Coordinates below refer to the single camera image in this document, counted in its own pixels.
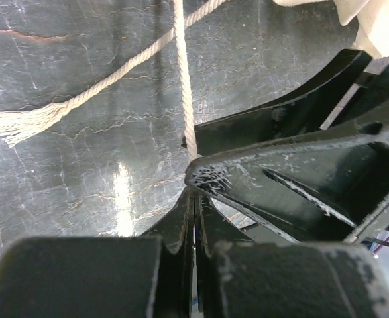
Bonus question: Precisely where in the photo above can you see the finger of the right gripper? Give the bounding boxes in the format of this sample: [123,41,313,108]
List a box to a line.
[186,121,389,243]

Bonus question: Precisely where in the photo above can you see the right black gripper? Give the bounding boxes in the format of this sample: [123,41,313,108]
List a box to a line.
[195,49,389,156]

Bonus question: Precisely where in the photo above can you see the white cushion tie cord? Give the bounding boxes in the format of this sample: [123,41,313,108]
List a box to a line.
[0,0,228,162]

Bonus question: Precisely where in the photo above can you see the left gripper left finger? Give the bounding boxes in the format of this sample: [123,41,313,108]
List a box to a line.
[0,190,194,317]

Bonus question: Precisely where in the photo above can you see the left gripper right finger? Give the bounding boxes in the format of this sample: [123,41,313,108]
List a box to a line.
[194,196,389,317]

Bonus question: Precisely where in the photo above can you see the large lemon print cushion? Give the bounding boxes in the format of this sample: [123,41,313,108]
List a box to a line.
[273,0,389,60]

